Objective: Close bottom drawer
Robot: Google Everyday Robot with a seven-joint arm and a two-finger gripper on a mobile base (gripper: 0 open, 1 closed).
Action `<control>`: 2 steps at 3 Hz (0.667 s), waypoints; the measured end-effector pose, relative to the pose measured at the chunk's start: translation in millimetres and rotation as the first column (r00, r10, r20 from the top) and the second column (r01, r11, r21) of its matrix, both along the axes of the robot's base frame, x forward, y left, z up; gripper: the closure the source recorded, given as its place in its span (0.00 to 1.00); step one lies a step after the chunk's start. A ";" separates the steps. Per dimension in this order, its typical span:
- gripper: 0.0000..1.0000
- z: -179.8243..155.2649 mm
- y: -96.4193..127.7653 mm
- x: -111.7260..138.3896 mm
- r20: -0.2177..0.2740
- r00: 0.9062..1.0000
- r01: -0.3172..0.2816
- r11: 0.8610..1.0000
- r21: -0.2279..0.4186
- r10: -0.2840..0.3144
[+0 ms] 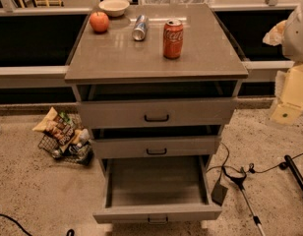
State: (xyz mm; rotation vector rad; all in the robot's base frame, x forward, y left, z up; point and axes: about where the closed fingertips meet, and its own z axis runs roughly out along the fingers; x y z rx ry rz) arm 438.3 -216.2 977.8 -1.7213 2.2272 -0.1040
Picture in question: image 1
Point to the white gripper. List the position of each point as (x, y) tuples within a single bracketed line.
[(297, 36)]

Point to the grey bottom drawer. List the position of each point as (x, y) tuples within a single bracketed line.
[(157, 190)]

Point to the grey drawer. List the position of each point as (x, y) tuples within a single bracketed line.
[(156, 141), (157, 190), (156, 105)]

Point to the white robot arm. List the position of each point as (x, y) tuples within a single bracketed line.
[(292, 42)]

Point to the grey top drawer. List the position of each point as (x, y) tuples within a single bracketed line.
[(156, 105)]

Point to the grey drawer cabinet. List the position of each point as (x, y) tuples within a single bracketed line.
[(115, 57)]

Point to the grey middle drawer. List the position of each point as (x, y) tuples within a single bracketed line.
[(156, 141)]

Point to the black bar on floor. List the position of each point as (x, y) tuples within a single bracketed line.
[(290, 164)]

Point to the red coca-cola can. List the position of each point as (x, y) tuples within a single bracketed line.
[(172, 38)]

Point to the black power adapter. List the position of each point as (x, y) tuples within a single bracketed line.
[(219, 193)]

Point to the silver black pole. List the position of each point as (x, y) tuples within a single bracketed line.
[(239, 182)]

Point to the silver blue soda can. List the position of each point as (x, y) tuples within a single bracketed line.
[(140, 28)]

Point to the white bowl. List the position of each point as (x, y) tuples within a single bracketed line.
[(114, 8)]

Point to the red apple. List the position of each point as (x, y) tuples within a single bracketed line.
[(99, 22)]

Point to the yellow brown snack bag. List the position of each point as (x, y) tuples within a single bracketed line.
[(56, 128)]

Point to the wire basket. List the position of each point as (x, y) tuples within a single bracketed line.
[(81, 153)]

